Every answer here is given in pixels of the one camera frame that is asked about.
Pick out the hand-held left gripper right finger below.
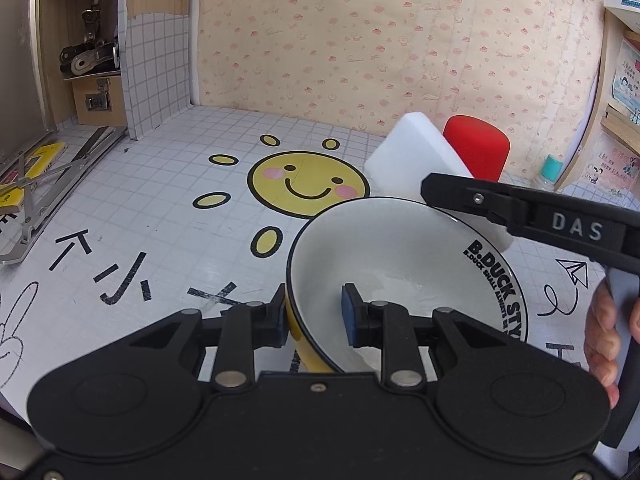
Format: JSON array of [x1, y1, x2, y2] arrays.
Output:
[[341, 283, 502, 392]]

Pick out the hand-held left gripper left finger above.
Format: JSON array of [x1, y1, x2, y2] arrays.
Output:
[[131, 284, 291, 394]]

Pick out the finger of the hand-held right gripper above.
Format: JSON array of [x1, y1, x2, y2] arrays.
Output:
[[420, 172, 539, 235]]

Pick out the white sponge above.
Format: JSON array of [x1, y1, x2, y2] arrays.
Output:
[[364, 112, 513, 253]]

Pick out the yellow duck bowl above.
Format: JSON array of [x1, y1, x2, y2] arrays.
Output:
[[284, 196, 528, 375]]

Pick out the person's right hand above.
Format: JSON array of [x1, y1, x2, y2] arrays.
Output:
[[584, 280, 640, 411]]

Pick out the red round speaker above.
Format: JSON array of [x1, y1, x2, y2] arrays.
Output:
[[442, 115, 512, 183]]

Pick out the teal capped small bottle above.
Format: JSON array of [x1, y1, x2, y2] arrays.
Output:
[[536, 154, 565, 192]]

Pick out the pink cartoon poster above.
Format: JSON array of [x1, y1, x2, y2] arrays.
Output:
[[585, 140, 640, 196]]

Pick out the wooden shelf with posters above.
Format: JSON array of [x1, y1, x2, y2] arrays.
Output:
[[555, 0, 640, 197]]

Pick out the blue cartoon poster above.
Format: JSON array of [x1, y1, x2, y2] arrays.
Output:
[[612, 37, 640, 116]]

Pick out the white carton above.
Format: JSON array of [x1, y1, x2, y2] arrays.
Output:
[[602, 0, 640, 26]]

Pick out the metal folding stand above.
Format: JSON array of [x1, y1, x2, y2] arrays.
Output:
[[0, 127, 128, 266]]

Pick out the cardboard box with latch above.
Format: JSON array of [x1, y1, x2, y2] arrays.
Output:
[[71, 76, 128, 127]]

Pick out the yellow book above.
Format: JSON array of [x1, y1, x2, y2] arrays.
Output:
[[0, 141, 68, 211]]

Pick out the black silver metal clamps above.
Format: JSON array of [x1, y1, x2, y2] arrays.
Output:
[[59, 40, 122, 80]]

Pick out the hanging metal tool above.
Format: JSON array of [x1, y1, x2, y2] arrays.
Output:
[[82, 0, 109, 44]]

